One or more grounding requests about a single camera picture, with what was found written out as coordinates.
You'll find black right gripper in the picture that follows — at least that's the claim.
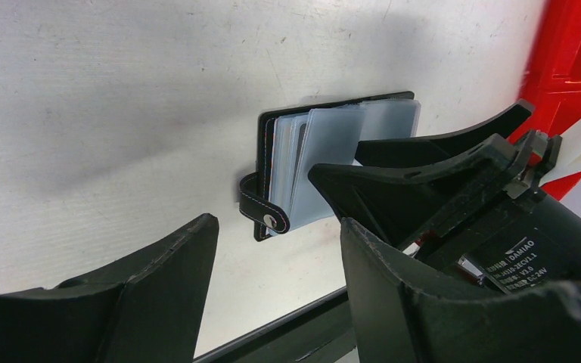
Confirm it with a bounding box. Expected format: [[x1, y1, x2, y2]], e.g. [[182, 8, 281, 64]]
[[309, 99, 581, 293]]

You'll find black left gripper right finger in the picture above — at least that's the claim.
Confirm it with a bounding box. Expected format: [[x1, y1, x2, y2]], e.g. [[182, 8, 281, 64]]
[[340, 218, 581, 362]]

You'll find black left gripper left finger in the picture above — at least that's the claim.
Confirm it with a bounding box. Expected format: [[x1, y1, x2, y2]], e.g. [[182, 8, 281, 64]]
[[0, 214, 219, 362]]

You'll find black leather card holder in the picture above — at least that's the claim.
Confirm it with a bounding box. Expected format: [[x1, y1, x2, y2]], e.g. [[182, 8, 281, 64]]
[[238, 91, 420, 242]]

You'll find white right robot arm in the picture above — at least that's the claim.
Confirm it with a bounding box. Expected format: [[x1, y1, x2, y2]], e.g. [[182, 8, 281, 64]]
[[308, 100, 581, 293]]

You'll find red plastic bin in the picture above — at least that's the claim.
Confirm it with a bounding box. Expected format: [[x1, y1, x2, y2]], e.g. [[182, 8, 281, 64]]
[[509, 1, 581, 200]]

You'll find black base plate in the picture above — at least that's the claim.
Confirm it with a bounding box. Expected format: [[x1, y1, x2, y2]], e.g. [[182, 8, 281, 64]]
[[193, 287, 356, 363]]

